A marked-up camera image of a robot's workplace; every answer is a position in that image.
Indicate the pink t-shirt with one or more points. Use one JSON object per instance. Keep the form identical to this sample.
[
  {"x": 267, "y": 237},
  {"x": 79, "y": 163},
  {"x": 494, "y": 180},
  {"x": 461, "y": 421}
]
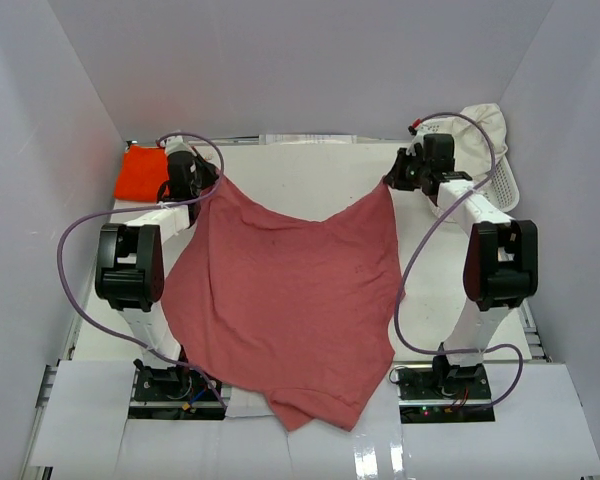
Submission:
[{"x": 295, "y": 310}]

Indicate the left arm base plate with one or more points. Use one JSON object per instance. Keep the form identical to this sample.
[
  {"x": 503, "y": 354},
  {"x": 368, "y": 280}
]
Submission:
[{"x": 173, "y": 394}]

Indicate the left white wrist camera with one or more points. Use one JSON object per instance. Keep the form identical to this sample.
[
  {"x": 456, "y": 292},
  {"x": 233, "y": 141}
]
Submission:
[{"x": 173, "y": 144}]

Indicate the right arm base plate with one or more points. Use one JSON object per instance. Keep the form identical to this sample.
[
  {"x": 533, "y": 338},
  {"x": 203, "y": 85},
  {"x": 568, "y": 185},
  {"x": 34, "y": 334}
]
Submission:
[{"x": 426, "y": 399}]

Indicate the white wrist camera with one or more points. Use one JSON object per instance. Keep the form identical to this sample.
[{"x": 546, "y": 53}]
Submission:
[
  {"x": 418, "y": 130},
  {"x": 173, "y": 144}
]

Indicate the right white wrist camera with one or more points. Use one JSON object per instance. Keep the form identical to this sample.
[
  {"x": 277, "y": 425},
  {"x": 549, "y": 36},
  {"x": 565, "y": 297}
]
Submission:
[{"x": 418, "y": 130}]

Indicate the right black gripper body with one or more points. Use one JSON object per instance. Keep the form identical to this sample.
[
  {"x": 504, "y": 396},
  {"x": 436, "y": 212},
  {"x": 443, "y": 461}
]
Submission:
[{"x": 415, "y": 170}]

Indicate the papers at table back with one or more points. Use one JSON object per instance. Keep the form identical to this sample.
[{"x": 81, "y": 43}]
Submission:
[{"x": 307, "y": 139}]

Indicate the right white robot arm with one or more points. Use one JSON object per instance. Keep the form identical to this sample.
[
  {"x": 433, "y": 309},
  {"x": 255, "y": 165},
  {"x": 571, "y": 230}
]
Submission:
[{"x": 501, "y": 265}]

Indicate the white t-shirt in basket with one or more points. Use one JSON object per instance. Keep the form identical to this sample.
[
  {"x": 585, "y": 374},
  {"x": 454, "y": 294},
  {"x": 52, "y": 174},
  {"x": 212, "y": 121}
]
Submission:
[{"x": 481, "y": 128}]

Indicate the white perforated plastic basket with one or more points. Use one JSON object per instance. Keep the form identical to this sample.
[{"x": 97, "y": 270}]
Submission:
[{"x": 501, "y": 190}]

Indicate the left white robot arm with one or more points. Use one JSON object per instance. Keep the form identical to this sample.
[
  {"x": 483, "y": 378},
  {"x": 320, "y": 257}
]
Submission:
[{"x": 130, "y": 277}]

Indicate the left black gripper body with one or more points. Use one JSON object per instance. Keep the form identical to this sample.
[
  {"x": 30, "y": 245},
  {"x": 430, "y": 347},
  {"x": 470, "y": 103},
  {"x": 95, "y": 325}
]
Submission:
[{"x": 197, "y": 163}]

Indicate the folded orange t-shirt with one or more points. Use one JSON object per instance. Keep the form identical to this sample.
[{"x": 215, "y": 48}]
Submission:
[{"x": 142, "y": 173}]

